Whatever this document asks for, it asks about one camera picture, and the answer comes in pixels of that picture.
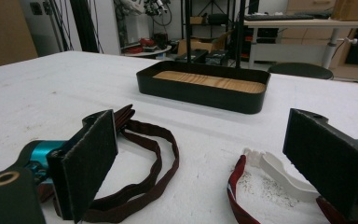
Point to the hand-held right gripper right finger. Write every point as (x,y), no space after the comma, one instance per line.
(326,158)

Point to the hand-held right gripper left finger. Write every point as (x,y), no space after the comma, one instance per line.
(84,168)

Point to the dark maroon bow tie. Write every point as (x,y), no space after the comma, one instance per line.
(167,146)

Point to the red striped tie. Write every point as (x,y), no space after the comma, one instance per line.
(232,189)

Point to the black rack with wooden base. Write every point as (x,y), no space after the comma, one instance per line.
(199,93)

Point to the black round stool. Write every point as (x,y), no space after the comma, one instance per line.
(301,71)

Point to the round white table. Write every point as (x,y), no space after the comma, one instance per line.
(149,53)

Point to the white desk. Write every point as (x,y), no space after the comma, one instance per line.
(292,24)

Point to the black keyboard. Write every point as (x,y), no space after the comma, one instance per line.
(276,17)

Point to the brown cardboard panel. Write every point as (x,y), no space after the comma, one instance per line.
(3,34)

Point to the open cardboard box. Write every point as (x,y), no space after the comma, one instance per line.
(195,45)

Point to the black metal post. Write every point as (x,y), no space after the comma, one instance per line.
(84,25)

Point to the black wall socket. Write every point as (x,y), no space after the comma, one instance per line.
(36,8)

